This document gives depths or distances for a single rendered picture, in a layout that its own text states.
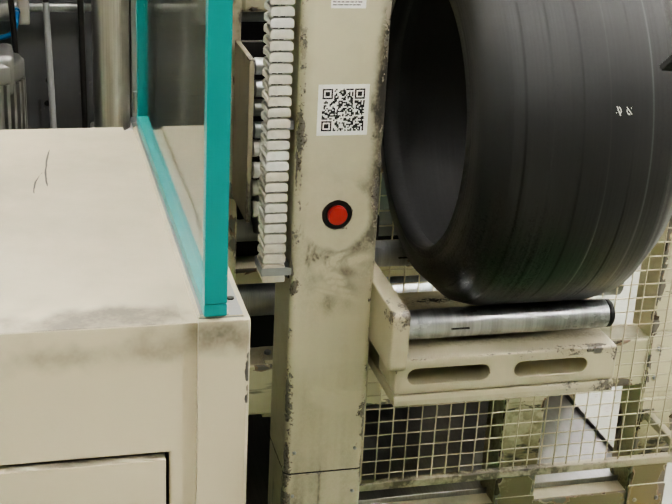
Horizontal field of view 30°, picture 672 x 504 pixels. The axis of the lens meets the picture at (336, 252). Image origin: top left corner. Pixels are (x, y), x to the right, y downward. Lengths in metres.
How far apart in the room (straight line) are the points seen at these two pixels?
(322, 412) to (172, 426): 0.95
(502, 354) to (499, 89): 0.44
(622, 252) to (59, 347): 1.01
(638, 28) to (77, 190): 0.81
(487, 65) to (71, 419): 0.86
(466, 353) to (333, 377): 0.22
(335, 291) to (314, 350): 0.10
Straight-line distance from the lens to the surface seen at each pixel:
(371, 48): 1.79
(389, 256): 2.13
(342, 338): 1.93
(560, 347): 1.96
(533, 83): 1.67
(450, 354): 1.89
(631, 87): 1.73
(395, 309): 1.82
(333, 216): 1.84
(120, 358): 1.02
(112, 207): 1.26
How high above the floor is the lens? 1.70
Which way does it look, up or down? 22 degrees down
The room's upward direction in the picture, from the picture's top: 3 degrees clockwise
